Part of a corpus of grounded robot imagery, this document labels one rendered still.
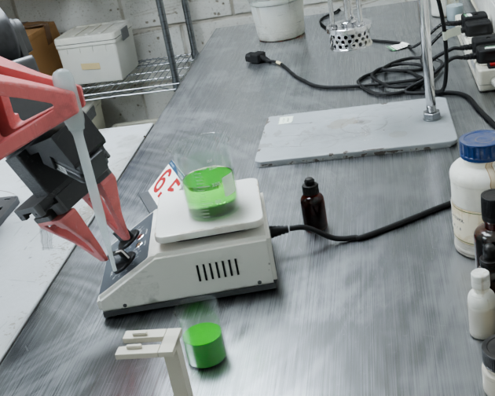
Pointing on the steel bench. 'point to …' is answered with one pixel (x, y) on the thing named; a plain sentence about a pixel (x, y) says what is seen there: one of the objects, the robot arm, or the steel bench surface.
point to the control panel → (128, 251)
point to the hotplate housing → (196, 269)
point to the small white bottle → (482, 306)
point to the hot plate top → (177, 207)
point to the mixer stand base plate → (354, 133)
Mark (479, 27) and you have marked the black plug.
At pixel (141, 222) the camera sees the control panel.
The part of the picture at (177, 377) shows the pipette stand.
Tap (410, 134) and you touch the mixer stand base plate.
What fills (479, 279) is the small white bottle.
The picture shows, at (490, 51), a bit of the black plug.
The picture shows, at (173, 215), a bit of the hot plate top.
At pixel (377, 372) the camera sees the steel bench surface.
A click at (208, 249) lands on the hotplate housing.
